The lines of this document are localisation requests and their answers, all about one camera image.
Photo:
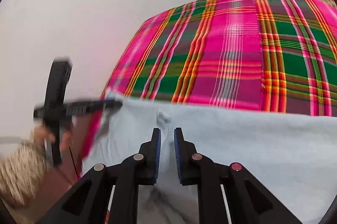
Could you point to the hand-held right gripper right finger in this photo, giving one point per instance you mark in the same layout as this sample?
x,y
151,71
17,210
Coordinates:
x,y
177,155

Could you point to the light blue t-shirt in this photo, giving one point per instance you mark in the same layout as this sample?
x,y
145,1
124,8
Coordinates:
x,y
237,147

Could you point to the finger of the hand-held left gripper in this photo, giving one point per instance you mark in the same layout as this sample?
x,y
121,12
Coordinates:
x,y
113,105

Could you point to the pink plaid bed sheet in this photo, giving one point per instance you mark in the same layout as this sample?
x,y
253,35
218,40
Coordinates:
x,y
237,55

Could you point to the person's left hand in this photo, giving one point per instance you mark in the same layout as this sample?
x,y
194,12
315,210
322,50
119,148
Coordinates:
x,y
43,135

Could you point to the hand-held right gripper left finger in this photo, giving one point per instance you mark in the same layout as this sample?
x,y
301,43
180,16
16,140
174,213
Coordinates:
x,y
158,155

